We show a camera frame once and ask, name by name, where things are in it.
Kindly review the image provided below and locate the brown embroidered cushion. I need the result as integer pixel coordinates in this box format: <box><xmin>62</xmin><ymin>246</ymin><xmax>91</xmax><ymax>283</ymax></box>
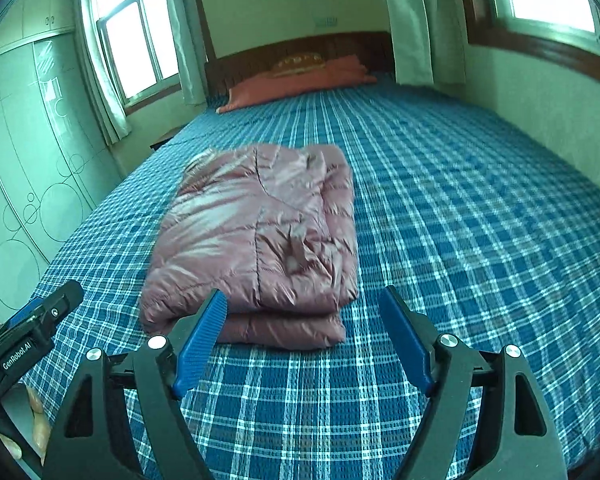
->
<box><xmin>270</xmin><ymin>52</ymin><xmax>326</xmax><ymax>78</ymax></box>

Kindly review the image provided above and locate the left window with frame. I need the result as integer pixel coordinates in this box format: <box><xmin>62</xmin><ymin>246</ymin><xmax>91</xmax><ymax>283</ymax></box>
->
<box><xmin>92</xmin><ymin>0</ymin><xmax>178</xmax><ymax>107</ymax></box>

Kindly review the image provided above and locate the orange red pillow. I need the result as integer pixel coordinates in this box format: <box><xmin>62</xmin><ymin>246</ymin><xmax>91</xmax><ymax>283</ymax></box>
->
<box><xmin>216</xmin><ymin>54</ymin><xmax>377</xmax><ymax>114</ymax></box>

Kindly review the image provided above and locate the blue plaid bed sheet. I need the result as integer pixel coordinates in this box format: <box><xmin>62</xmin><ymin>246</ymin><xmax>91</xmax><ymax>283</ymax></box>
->
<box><xmin>24</xmin><ymin>79</ymin><xmax>600</xmax><ymax>479</ymax></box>

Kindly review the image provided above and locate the white patterned wardrobe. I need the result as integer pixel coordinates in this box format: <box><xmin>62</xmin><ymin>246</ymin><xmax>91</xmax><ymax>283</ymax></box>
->
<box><xmin>0</xmin><ymin>0</ymin><xmax>121</xmax><ymax>323</ymax></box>

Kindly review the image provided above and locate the white wall switch plate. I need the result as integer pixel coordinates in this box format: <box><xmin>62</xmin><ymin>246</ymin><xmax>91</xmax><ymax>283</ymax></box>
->
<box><xmin>313</xmin><ymin>16</ymin><xmax>338</xmax><ymax>28</ymax></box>

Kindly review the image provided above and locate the white left window curtain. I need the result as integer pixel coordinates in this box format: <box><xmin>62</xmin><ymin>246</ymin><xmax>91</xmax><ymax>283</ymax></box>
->
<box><xmin>73</xmin><ymin>0</ymin><xmax>132</xmax><ymax>146</ymax></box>

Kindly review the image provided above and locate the white curtain beside headboard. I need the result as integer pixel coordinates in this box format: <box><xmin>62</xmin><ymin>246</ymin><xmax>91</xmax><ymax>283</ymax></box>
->
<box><xmin>386</xmin><ymin>0</ymin><xmax>466</xmax><ymax>87</ymax></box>

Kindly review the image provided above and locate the right window wooden frame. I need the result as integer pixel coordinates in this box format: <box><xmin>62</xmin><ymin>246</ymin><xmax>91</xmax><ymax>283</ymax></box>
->
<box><xmin>463</xmin><ymin>0</ymin><xmax>600</xmax><ymax>82</ymax></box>

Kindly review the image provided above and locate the pink quilted down jacket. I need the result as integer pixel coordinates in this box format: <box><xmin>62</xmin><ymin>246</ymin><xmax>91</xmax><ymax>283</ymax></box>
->
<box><xmin>140</xmin><ymin>144</ymin><xmax>358</xmax><ymax>351</ymax></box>

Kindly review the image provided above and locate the dark wooden headboard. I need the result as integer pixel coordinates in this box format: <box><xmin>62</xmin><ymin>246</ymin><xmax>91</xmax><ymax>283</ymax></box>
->
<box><xmin>204</xmin><ymin>32</ymin><xmax>394</xmax><ymax>98</ymax></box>

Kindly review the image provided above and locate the bare left hand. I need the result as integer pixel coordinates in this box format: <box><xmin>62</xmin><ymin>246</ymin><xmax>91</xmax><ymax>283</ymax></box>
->
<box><xmin>3</xmin><ymin>382</ymin><xmax>52</xmax><ymax>465</ymax></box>

